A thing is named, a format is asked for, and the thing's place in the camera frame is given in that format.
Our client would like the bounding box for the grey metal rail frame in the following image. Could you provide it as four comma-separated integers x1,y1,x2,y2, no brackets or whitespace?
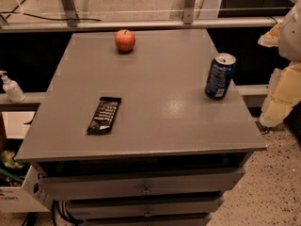
0,0,301,34

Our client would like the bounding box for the blue pepsi can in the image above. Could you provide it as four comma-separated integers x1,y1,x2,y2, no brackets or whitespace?
205,53,236,100

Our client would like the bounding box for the grey drawer cabinet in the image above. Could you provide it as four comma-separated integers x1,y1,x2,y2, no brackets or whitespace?
17,29,265,226

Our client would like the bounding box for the top grey drawer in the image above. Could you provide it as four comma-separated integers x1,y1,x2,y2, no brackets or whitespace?
40,168,245,201

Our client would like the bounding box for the white pump bottle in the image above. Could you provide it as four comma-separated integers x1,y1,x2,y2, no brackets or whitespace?
0,71,25,103

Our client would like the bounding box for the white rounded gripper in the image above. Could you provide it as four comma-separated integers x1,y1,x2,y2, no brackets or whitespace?
258,0,301,127

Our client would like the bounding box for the white cardboard box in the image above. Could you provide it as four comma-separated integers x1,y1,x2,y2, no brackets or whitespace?
0,111,53,213

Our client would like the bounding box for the middle grey drawer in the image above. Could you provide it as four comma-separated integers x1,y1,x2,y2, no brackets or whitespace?
67,197,224,219

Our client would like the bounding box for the red apple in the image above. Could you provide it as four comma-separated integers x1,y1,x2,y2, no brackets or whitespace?
115,29,135,52

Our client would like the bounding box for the black cable bundle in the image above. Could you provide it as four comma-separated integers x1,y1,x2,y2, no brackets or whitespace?
50,200,83,226

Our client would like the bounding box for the black cable on rail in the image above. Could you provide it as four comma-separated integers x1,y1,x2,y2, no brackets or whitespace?
0,11,103,23

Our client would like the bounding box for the grey drawer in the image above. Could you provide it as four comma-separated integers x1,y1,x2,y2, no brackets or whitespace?
67,197,224,219
40,168,245,201

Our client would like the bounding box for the black snack bar wrapper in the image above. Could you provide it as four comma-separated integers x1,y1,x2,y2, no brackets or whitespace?
87,97,121,136

